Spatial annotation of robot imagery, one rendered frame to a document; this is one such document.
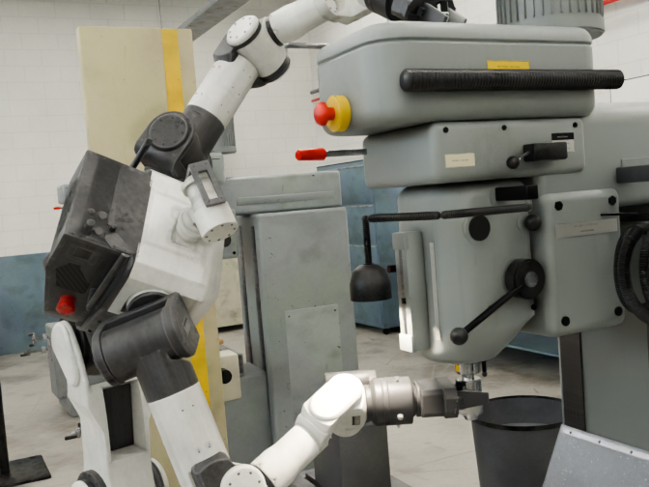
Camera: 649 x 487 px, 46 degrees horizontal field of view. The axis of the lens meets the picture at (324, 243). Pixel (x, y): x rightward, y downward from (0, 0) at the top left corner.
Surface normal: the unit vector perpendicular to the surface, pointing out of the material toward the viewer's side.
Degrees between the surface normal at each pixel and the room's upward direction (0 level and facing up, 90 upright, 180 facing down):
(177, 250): 58
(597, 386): 90
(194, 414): 78
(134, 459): 94
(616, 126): 90
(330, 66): 90
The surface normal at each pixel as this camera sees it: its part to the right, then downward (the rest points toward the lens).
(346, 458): 0.32, 0.04
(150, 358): -0.04, 0.00
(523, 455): -0.31, 0.15
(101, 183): 0.53, -0.54
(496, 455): -0.69, 0.16
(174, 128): -0.14, -0.40
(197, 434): 0.46, -0.20
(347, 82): -0.89, 0.10
